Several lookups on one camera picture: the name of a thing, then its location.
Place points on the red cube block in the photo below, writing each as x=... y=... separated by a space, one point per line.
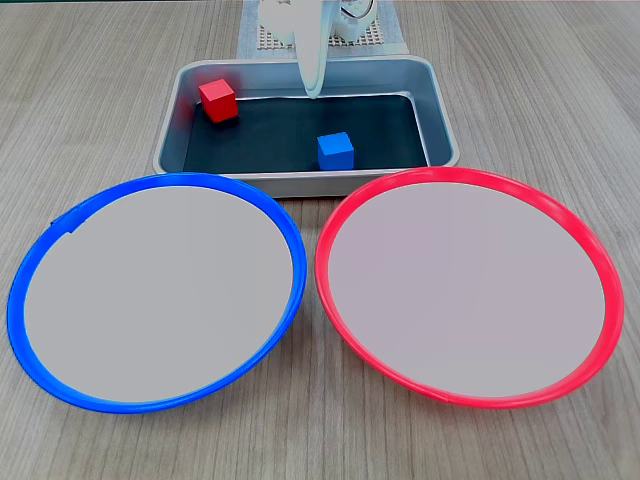
x=219 y=102

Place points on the blue cube block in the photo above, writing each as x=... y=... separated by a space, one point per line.
x=335 y=152

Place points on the black tray liner mat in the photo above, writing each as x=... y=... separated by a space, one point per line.
x=280 y=135

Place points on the silver metal tray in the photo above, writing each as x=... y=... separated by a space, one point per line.
x=440 y=125

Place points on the blue-rimmed round dish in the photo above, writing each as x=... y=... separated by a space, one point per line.
x=160 y=295

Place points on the red-rimmed round dish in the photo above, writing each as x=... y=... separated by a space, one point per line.
x=465 y=290

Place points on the white perforated base plate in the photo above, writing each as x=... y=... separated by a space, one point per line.
x=372 y=40

